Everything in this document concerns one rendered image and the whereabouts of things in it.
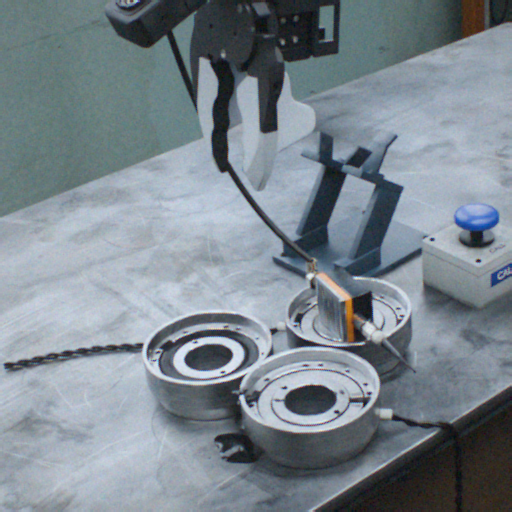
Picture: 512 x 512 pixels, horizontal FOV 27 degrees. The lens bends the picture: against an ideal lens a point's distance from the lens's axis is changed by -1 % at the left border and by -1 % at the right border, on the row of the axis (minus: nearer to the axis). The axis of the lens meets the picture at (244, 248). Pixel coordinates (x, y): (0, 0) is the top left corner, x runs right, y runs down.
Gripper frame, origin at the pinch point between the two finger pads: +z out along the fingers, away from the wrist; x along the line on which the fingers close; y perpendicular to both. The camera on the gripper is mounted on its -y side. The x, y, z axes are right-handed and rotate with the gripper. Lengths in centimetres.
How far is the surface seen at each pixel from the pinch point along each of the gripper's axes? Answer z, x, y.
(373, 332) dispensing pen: 11.7, -10.1, 6.2
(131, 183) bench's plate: 16.7, 38.4, 13.0
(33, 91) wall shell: 42, 157, 56
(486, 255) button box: 10.6, -7.2, 22.0
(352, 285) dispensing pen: 9.9, -5.9, 7.6
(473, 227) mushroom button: 8.4, -5.7, 21.6
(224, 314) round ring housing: 14.1, 2.5, 1.0
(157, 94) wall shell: 49, 157, 89
